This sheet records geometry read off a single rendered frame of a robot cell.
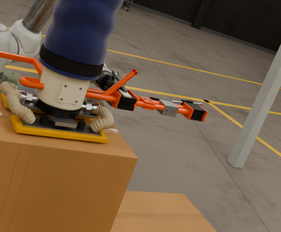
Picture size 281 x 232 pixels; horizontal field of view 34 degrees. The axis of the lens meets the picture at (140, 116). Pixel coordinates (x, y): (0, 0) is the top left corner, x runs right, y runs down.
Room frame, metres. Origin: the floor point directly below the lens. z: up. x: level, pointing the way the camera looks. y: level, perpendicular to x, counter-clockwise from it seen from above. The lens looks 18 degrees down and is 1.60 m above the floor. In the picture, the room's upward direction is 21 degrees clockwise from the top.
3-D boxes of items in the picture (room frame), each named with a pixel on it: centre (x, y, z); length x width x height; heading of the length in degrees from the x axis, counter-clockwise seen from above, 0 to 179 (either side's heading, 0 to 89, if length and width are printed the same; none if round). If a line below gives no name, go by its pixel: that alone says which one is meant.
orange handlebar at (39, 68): (1.77, 0.20, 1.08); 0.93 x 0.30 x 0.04; 123
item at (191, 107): (1.89, -0.21, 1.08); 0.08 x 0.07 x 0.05; 123
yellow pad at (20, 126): (1.48, 0.25, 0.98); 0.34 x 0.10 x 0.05; 123
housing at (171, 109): (1.82, -0.09, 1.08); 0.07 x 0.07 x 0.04; 33
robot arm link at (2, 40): (2.11, 0.78, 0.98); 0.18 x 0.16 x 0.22; 162
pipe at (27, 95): (1.56, 0.30, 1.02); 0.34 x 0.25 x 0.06; 123
